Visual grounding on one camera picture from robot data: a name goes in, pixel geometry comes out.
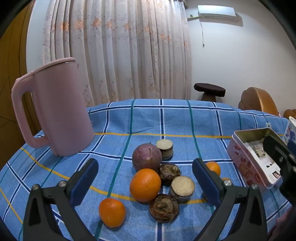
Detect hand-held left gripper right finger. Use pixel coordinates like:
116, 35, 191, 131
192, 158, 269, 241

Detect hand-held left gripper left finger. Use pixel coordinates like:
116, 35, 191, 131
22, 158, 100, 241

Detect large cut taro piece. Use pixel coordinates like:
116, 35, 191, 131
169, 176, 195, 204

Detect pink printed tin box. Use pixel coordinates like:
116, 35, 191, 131
226, 128, 284, 193

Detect medium orange tangerine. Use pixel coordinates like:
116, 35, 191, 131
99, 198, 126, 228

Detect large orange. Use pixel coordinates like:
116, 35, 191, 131
129, 168, 162, 203

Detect purple round turnip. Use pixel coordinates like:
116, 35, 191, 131
132, 143, 163, 172

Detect person's right hand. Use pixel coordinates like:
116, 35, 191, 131
268, 205, 296, 241

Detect white cartoon print mug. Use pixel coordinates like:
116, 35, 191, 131
282, 116, 296, 145

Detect paper cards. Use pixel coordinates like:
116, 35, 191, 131
243, 138, 281, 179

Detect small orange tangerine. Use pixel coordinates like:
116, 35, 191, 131
205, 161, 221, 176

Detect brown leather chair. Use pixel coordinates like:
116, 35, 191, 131
238, 87, 279, 116

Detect small cut taro piece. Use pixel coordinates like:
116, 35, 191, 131
156, 139, 174, 160

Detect blue plaid tablecloth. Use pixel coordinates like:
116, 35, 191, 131
0, 99, 296, 241

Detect pink electric kettle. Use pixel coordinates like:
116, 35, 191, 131
11, 57, 94, 156

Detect dark round stool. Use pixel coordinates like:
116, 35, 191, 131
194, 83, 226, 102

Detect floral embroidered curtain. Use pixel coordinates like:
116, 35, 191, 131
42, 0, 192, 107

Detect brown wooden door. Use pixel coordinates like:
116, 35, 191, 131
0, 0, 42, 168

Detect white air conditioner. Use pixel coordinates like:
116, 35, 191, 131
198, 5, 236, 19

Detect air conditioner cable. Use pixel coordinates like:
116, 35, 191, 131
187, 14, 205, 48

